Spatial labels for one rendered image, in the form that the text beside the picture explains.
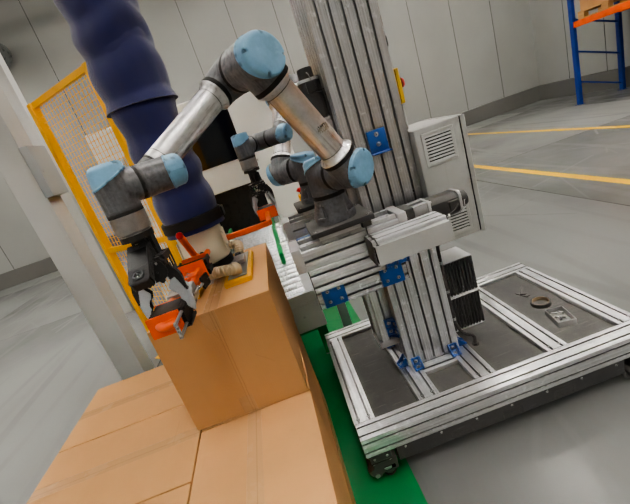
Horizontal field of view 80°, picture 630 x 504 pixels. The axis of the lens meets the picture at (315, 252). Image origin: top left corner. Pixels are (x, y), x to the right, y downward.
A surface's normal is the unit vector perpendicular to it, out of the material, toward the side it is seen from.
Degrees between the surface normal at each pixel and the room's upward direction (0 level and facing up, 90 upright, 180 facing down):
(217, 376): 90
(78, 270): 90
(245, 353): 90
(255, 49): 83
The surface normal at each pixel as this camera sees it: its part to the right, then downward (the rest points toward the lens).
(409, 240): 0.14, 0.27
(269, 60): 0.53, -0.03
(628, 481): -0.31, -0.90
